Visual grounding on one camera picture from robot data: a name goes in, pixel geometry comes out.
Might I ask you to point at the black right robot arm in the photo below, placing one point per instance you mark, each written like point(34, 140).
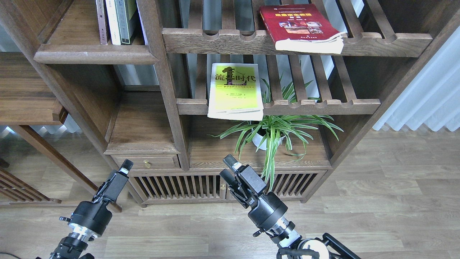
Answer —
point(291, 244)

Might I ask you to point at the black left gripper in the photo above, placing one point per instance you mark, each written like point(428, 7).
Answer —
point(90, 219)

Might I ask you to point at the white upright book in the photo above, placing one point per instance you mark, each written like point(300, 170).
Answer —
point(113, 22)

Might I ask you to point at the maroon book white characters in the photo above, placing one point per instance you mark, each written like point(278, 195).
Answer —
point(102, 22)

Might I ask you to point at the dark wooden bookshelf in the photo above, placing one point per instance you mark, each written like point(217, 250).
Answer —
point(150, 97)

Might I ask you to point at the slatted cabinet door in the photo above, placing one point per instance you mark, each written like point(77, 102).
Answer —
point(179, 188)
point(296, 185)

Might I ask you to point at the small wooden drawer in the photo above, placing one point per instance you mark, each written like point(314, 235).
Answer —
point(150, 161)

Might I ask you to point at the red book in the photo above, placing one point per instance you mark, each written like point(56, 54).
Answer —
point(301, 28)

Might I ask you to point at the wooden slatted rack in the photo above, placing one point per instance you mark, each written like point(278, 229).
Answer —
point(19, 192)

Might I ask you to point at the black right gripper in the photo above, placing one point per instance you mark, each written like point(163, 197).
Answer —
point(267, 210)

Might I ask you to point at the green spider plant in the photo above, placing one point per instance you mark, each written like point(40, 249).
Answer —
point(290, 125)

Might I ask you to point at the white curtain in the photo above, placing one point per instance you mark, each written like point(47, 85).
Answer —
point(432, 99)

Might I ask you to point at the grey green upright book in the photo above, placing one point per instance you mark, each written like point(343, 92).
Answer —
point(127, 19)

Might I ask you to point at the yellow green book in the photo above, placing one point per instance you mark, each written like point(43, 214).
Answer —
point(235, 92)

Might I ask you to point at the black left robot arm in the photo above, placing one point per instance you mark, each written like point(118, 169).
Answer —
point(72, 246)

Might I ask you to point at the right slatted cabinet door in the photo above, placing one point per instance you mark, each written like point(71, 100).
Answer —
point(296, 185)

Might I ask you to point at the left slatted cabinet door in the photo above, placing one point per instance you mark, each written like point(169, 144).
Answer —
point(179, 188)

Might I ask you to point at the white plant pot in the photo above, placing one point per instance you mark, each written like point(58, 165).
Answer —
point(257, 139)

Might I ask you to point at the wooden side table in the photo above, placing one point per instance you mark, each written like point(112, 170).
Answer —
point(26, 104)

